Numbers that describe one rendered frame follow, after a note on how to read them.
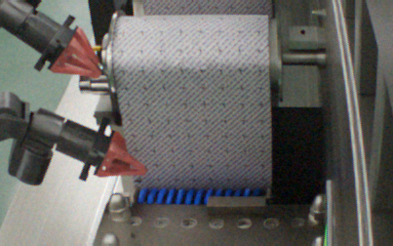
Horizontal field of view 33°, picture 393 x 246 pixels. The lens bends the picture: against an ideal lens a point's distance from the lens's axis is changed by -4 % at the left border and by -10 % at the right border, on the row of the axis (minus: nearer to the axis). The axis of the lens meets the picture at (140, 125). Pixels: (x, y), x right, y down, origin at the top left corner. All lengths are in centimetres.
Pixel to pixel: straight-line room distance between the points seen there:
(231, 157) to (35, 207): 46
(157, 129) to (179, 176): 10
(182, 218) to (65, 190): 37
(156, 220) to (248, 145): 19
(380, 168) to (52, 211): 99
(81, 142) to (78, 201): 28
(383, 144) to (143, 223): 72
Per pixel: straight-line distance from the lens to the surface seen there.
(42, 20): 110
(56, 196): 140
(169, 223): 110
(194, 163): 112
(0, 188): 297
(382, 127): 43
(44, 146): 116
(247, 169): 112
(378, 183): 46
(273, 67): 102
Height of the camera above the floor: 178
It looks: 34 degrees down
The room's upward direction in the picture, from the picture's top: 9 degrees counter-clockwise
